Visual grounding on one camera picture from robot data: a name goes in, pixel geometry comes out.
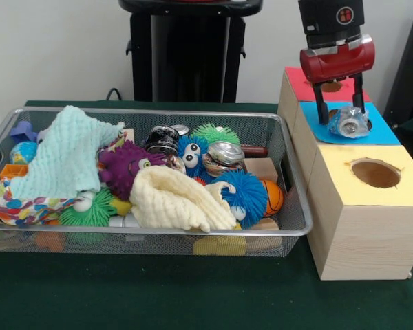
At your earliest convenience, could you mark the orange toy basketball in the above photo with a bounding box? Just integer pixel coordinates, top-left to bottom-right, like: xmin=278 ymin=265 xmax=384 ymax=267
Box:
xmin=261 ymin=179 xmax=284 ymax=217

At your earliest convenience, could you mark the black flat panel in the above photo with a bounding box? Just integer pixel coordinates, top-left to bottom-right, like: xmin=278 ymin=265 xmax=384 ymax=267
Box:
xmin=383 ymin=5 xmax=413 ymax=128

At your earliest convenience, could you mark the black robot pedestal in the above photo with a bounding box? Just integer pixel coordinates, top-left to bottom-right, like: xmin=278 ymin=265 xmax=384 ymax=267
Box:
xmin=118 ymin=0 xmax=264 ymax=104

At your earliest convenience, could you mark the clear plastic bottle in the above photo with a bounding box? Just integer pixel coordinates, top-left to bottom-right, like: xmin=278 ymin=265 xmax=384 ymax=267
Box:
xmin=327 ymin=105 xmax=371 ymax=139

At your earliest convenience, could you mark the silver wire mesh bin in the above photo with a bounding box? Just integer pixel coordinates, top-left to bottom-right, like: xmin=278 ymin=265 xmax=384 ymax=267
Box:
xmin=0 ymin=107 xmax=313 ymax=259

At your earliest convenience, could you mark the blue spiky ball with eyes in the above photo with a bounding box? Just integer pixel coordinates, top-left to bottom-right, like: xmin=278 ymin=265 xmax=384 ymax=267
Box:
xmin=176 ymin=135 xmax=211 ymax=179

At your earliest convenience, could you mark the wooden three-hole sorting box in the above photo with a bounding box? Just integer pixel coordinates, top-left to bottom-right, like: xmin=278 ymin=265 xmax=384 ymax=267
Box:
xmin=277 ymin=66 xmax=413 ymax=281

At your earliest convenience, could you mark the purple spiky rubber toy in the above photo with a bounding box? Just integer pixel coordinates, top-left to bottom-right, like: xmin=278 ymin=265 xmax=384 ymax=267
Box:
xmin=98 ymin=140 xmax=168 ymax=201

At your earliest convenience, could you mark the green spiky rubber ball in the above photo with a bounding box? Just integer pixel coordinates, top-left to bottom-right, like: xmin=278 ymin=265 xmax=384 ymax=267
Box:
xmin=191 ymin=122 xmax=240 ymax=145

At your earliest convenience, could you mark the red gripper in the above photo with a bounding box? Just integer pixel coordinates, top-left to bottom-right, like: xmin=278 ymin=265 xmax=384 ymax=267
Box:
xmin=299 ymin=36 xmax=376 ymax=125

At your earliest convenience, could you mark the colourful dotted cloth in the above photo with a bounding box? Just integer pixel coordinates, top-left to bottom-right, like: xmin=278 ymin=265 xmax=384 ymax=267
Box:
xmin=0 ymin=132 xmax=128 ymax=227

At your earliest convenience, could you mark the small globe ball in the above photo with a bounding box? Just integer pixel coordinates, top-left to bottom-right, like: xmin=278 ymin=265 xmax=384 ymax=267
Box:
xmin=9 ymin=141 xmax=39 ymax=165

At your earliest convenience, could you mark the crushed silver can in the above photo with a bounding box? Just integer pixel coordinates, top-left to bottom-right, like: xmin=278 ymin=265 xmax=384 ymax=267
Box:
xmin=202 ymin=140 xmax=246 ymax=176

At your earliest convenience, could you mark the dark green tablecloth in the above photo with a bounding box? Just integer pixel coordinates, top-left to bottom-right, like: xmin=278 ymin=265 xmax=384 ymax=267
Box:
xmin=0 ymin=99 xmax=413 ymax=330

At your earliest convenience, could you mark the blue spiky rubber ball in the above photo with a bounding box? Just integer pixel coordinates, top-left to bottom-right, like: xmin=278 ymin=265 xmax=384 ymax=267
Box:
xmin=213 ymin=170 xmax=268 ymax=229

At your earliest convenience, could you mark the mint green knitted cloth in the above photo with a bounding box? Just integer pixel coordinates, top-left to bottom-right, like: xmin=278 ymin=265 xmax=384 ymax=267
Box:
xmin=9 ymin=104 xmax=127 ymax=200

